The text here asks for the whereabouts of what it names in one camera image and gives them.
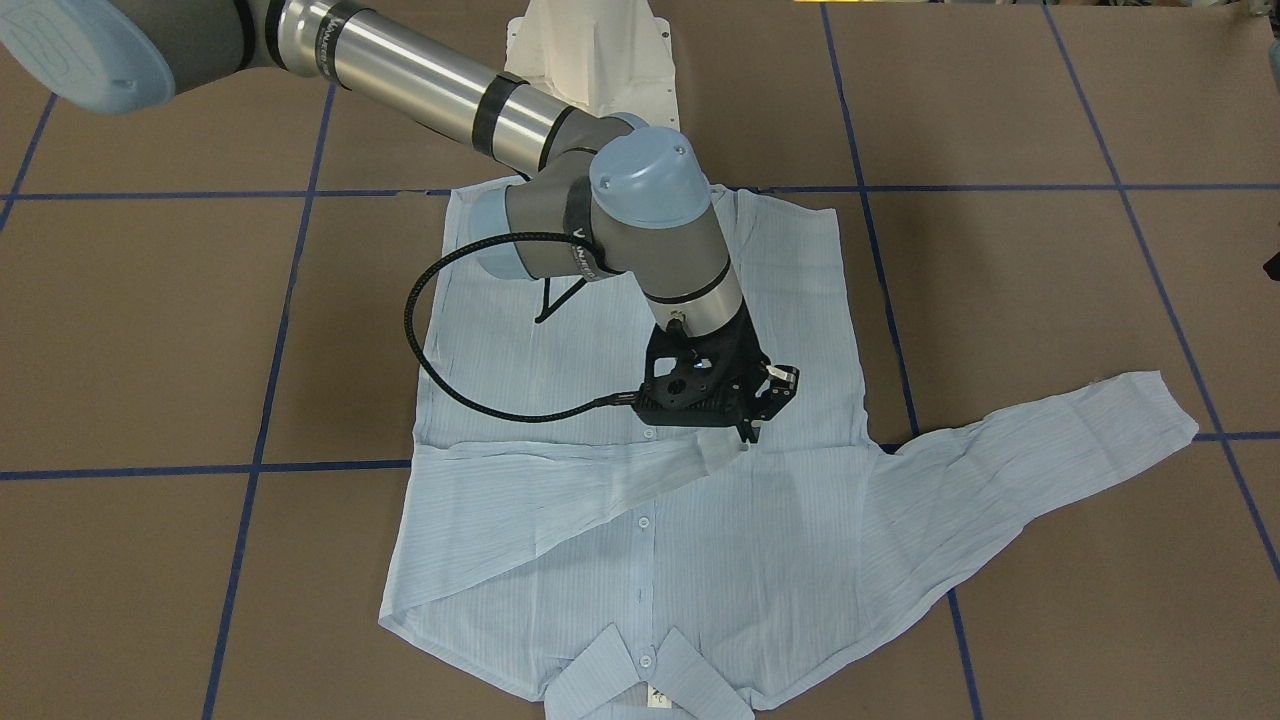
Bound light blue button-up shirt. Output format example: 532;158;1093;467
378;186;1198;719

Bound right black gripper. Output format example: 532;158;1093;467
640;306;799;445

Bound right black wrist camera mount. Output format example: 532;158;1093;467
634;327;744;428

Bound black braided cable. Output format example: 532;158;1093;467
404;232;641;424

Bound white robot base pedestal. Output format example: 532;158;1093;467
504;1;681;129

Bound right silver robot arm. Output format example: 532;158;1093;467
3;1;800;443

